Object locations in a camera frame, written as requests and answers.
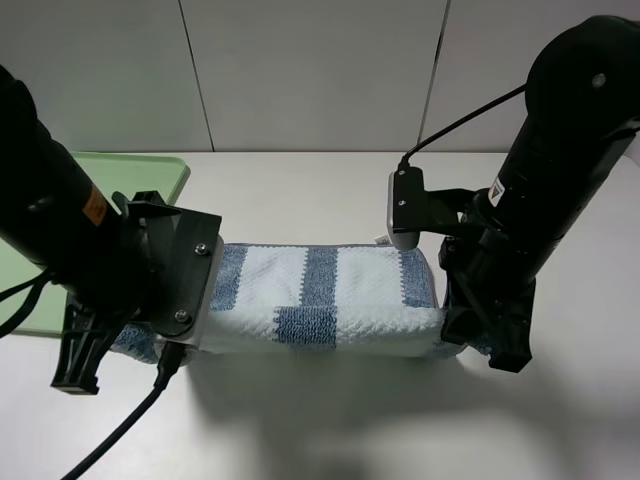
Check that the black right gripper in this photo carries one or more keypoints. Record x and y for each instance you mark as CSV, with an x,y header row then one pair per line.
x,y
485,291

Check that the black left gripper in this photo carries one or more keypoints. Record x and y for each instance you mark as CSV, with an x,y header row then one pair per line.
x,y
109,277

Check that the blue white striped towel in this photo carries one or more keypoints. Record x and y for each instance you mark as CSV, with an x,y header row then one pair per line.
x,y
366,299

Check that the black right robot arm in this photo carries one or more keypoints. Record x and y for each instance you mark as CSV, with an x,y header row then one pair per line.
x,y
582,101

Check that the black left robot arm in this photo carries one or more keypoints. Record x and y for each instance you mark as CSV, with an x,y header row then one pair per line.
x,y
48,202

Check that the light green plastic tray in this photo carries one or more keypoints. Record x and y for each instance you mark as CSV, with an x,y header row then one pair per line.
x,y
126,173

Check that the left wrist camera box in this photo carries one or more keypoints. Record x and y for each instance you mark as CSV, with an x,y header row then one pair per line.
x,y
188,278

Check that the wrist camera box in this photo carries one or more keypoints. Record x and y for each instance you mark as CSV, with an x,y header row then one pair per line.
x,y
188,278
412,210

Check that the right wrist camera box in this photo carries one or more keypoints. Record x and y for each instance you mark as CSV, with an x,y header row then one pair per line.
x,y
412,210

